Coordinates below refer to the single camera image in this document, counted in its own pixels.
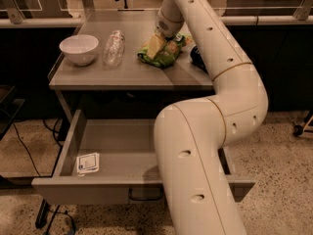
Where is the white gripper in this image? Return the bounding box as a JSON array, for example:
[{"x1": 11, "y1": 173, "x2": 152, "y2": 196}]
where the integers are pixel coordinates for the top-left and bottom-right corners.
[{"x1": 147, "y1": 10, "x2": 184, "y2": 60}]

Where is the green rice chip bag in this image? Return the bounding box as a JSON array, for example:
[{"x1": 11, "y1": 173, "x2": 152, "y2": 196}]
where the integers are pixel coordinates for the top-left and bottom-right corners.
[{"x1": 137, "y1": 34, "x2": 193, "y2": 69}]

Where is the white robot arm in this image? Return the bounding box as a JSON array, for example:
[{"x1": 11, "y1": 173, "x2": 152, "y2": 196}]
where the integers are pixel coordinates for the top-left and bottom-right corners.
[{"x1": 154, "y1": 0, "x2": 268, "y2": 235}]

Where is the open grey top drawer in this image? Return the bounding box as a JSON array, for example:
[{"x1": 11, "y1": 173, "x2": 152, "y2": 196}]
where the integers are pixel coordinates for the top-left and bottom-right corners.
[{"x1": 32, "y1": 106, "x2": 240, "y2": 207}]

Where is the blue pepsi can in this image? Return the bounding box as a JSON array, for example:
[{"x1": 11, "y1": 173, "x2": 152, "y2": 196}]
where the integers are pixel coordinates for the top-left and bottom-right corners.
[{"x1": 190, "y1": 46, "x2": 206, "y2": 72}]

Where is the clear plastic bottle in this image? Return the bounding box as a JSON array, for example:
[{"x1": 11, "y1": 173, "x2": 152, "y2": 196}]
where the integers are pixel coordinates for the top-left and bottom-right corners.
[{"x1": 104, "y1": 30, "x2": 125, "y2": 67}]

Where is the grey metal cabinet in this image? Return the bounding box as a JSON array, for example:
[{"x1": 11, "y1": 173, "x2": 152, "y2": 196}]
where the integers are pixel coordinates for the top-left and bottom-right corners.
[{"x1": 50, "y1": 10, "x2": 213, "y2": 118}]

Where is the white ceramic bowl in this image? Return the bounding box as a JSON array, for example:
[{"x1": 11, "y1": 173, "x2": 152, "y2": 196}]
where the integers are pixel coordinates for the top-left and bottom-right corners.
[{"x1": 59, "y1": 34, "x2": 99, "y2": 66}]

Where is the white tag card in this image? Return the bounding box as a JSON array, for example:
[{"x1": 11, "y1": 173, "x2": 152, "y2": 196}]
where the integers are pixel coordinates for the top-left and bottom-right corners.
[{"x1": 76, "y1": 153, "x2": 100, "y2": 174}]

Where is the black side table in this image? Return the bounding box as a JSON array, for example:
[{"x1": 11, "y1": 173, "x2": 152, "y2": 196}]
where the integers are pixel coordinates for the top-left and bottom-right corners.
[{"x1": 0, "y1": 85, "x2": 25, "y2": 140}]

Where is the white horizontal rail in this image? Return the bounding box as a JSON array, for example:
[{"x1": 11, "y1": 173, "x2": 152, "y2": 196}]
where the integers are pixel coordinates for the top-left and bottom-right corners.
[{"x1": 220, "y1": 16, "x2": 313, "y2": 25}]

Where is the black drawer handle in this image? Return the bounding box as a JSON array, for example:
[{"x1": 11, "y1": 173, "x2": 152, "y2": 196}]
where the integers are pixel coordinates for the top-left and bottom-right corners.
[{"x1": 128, "y1": 188, "x2": 164, "y2": 202}]

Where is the black floor cable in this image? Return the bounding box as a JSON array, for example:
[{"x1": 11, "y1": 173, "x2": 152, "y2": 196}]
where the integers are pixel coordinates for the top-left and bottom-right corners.
[{"x1": 0, "y1": 108, "x2": 43, "y2": 178}]

